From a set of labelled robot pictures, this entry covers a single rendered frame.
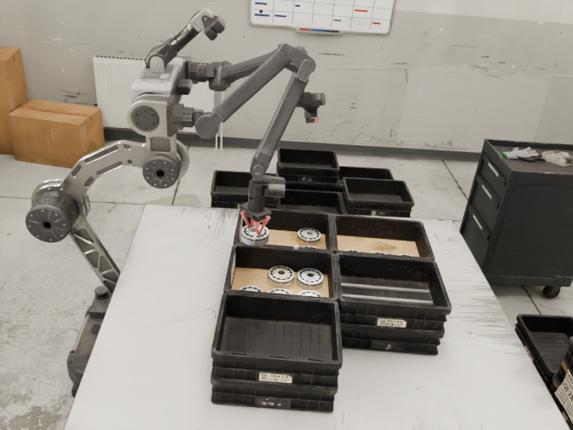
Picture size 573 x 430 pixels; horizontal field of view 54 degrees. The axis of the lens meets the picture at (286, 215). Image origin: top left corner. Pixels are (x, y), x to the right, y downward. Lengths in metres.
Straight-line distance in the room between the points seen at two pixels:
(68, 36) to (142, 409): 3.85
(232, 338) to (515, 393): 1.00
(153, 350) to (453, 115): 4.01
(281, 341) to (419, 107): 3.72
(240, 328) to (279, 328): 0.13
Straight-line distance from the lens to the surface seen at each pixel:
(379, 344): 2.12
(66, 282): 3.63
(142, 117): 1.93
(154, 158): 2.25
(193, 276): 2.41
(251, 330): 1.97
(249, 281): 2.18
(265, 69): 1.89
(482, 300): 2.55
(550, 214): 3.58
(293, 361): 1.74
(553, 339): 3.23
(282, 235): 2.46
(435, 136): 5.50
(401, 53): 5.15
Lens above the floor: 2.15
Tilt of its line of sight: 30 degrees down
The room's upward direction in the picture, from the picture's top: 5 degrees clockwise
